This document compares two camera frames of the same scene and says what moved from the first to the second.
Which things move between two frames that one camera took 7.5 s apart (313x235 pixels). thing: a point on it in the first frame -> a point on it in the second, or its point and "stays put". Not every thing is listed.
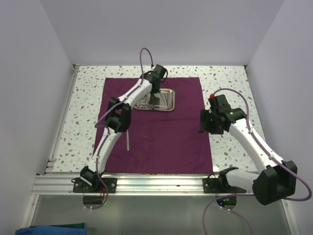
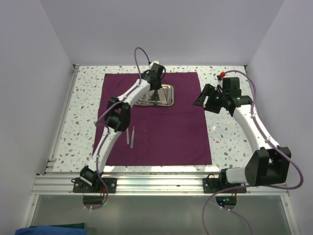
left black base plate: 79,187 stays put
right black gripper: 205,114 -> 209,90
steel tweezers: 127,141 stays put
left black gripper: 157,91 stays put
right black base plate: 218,185 stays put
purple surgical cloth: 117,87 -> 160,135
